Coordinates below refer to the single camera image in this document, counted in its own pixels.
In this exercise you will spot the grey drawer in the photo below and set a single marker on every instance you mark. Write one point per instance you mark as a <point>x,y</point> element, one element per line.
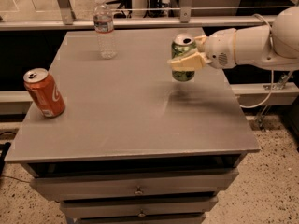
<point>139,208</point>
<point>133,185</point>

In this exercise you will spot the orange soda can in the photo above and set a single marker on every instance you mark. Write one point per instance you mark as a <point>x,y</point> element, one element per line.
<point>44,92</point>

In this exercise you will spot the metal window rail frame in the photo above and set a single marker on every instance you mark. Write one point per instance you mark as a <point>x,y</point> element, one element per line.
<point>25,15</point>

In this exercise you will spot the top grey drawer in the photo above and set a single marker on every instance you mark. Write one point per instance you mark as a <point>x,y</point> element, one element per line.
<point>133,185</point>

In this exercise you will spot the clear plastic water bottle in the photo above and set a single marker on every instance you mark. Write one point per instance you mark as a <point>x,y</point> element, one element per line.
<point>104,27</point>

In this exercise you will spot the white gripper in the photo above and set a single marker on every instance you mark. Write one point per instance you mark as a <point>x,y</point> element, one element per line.
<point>220,48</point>

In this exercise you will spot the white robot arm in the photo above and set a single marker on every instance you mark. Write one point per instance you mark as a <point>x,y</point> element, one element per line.
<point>270,47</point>

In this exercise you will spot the grey drawer cabinet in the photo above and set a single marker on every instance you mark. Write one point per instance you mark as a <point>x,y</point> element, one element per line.
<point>128,115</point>

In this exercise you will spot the green soda can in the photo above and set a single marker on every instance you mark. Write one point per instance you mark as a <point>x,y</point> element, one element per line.
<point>183,45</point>

